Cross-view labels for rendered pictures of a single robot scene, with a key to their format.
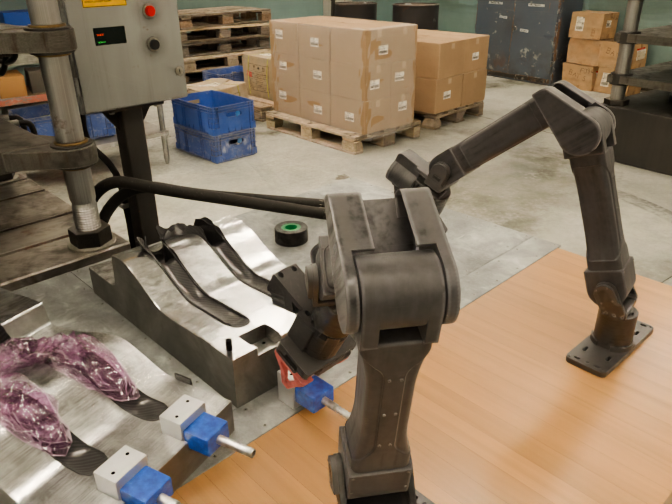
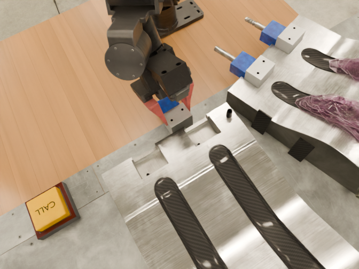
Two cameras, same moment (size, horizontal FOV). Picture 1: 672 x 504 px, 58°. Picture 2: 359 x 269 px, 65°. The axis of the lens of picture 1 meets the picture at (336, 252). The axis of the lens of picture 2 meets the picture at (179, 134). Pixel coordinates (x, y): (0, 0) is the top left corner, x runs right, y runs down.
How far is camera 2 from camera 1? 1.00 m
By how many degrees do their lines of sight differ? 86
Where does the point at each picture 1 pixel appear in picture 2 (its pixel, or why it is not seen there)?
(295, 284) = (166, 62)
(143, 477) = (276, 32)
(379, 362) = not seen: outside the picture
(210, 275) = (251, 256)
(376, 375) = not seen: outside the picture
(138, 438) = (287, 69)
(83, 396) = (336, 91)
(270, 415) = (201, 112)
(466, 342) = (31, 163)
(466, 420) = (81, 87)
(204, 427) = (244, 60)
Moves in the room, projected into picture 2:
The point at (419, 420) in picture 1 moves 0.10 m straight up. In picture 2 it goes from (108, 92) to (93, 66)
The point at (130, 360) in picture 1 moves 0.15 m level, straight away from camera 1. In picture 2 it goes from (311, 125) to (345, 210)
